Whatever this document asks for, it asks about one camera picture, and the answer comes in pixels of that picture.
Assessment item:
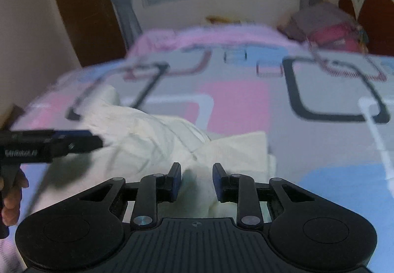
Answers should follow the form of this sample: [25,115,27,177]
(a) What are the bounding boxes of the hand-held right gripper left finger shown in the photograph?
[78,162,183,228]

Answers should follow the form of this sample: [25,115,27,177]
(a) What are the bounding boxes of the red white scalloped headboard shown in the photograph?
[338,0,394,56]

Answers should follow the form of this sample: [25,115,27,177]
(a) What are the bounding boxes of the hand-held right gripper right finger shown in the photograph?
[212,162,315,227]

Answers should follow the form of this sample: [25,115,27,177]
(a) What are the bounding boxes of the brown wooden door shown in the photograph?
[46,0,130,68]

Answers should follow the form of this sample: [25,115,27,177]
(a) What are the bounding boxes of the person's left hand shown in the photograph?
[0,170,30,227]

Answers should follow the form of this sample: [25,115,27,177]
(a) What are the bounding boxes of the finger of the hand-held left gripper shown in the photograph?
[53,130,93,140]
[55,136,104,155]

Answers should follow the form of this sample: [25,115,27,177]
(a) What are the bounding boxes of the grey folded cloth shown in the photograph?
[285,3,354,41]

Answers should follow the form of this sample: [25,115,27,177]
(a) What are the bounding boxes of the pink blanket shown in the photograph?
[126,25,288,60]

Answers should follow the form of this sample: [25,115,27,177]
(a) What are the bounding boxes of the patterned grey pink bedsheet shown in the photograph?
[0,45,394,273]

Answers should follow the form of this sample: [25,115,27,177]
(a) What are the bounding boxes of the cream white garment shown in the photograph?
[18,85,278,221]

